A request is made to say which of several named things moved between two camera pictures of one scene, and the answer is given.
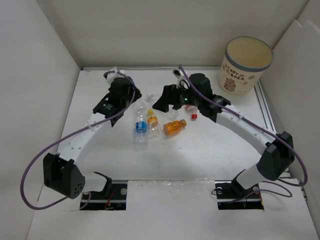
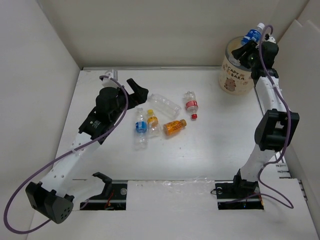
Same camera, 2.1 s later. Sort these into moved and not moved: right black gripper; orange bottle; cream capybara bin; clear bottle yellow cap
Moved: right black gripper
Not moved: orange bottle; clear bottle yellow cap; cream capybara bin
